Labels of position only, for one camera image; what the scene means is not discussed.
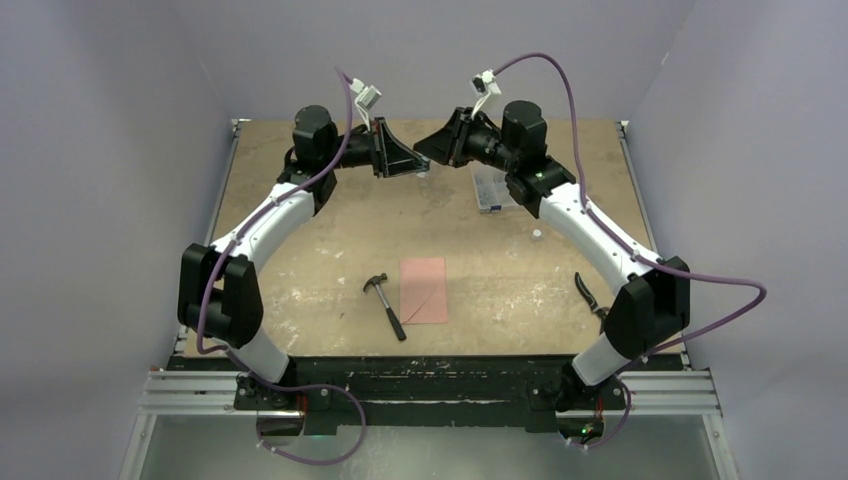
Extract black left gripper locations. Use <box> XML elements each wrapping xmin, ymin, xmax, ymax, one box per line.
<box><xmin>322</xmin><ymin>118</ymin><xmax>428</xmax><ymax>179</ymax></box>

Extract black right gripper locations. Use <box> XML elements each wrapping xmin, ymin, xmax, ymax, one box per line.
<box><xmin>415</xmin><ymin>107</ymin><xmax>519</xmax><ymax>173</ymax></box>

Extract black handled hammer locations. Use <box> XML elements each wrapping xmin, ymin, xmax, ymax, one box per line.
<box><xmin>362</xmin><ymin>273</ymin><xmax>407</xmax><ymax>342</ymax></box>

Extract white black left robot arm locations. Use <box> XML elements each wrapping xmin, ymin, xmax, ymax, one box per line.
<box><xmin>177</xmin><ymin>105</ymin><xmax>429</xmax><ymax>409</ymax></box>

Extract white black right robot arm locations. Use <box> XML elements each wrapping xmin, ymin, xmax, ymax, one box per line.
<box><xmin>413</xmin><ymin>100</ymin><xmax>690</xmax><ymax>407</ymax></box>

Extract clear plastic screw organizer box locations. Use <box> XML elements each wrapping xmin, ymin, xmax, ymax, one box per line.
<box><xmin>471</xmin><ymin>164</ymin><xmax>518</xmax><ymax>213</ymax></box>

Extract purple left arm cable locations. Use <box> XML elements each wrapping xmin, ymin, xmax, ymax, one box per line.
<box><xmin>195</xmin><ymin>66</ymin><xmax>368</xmax><ymax>466</ymax></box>

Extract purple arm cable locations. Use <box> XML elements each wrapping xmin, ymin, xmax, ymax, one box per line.
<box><xmin>195</xmin><ymin>66</ymin><xmax>368</xmax><ymax>466</ymax></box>
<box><xmin>493</xmin><ymin>52</ymin><xmax>768</xmax><ymax>452</ymax></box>

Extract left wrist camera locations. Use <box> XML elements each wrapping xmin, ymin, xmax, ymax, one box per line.
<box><xmin>349</xmin><ymin>78</ymin><xmax>382</xmax><ymax>131</ymax></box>

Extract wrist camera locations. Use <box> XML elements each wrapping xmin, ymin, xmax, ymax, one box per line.
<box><xmin>470</xmin><ymin>69</ymin><xmax>502</xmax><ymax>118</ymax></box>
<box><xmin>349</xmin><ymin>78</ymin><xmax>382</xmax><ymax>131</ymax></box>

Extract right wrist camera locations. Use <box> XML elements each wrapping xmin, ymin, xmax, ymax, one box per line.
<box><xmin>470</xmin><ymin>69</ymin><xmax>502</xmax><ymax>118</ymax></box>

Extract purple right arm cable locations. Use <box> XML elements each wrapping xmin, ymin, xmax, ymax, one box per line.
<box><xmin>493</xmin><ymin>52</ymin><xmax>768</xmax><ymax>452</ymax></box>

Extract black handled pliers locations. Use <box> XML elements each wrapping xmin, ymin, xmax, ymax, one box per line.
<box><xmin>573</xmin><ymin>272</ymin><xmax>609</xmax><ymax>333</ymax></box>

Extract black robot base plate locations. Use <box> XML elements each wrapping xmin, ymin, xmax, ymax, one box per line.
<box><xmin>165</xmin><ymin>354</ymin><xmax>684</xmax><ymax>439</ymax></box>

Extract aluminium frame rail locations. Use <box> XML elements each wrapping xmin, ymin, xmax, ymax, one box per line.
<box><xmin>122</xmin><ymin>120</ymin><xmax>732</xmax><ymax>479</ymax></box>

